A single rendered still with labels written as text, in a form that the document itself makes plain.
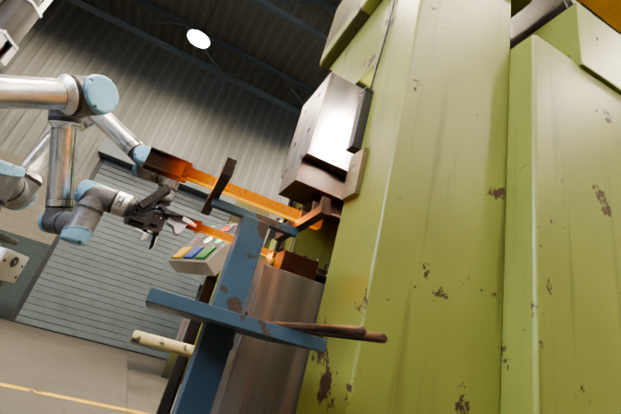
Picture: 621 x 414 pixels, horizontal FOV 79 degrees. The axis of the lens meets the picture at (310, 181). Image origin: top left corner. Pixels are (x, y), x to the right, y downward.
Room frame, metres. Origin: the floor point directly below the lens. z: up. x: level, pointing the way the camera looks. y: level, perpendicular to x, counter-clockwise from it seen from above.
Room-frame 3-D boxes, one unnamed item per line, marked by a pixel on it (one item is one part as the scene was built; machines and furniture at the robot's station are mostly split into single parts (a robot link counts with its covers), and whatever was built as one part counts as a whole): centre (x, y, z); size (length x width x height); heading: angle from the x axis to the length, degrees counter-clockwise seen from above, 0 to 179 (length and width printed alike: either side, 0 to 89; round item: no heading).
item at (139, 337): (1.65, 0.28, 0.62); 0.44 x 0.05 x 0.05; 108
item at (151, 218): (1.20, 0.47, 0.98); 0.12 x 0.08 x 0.09; 108
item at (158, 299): (0.84, 0.10, 0.73); 0.40 x 0.30 x 0.02; 16
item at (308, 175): (1.42, -0.11, 1.32); 0.42 x 0.20 x 0.10; 108
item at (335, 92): (1.38, -0.13, 1.56); 0.42 x 0.39 x 0.40; 108
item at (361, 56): (1.42, -0.27, 2.06); 0.44 x 0.41 x 0.47; 108
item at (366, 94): (1.12, -0.12, 1.83); 0.07 x 0.04 x 0.90; 18
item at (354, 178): (1.09, -0.14, 1.27); 0.09 x 0.02 x 0.17; 18
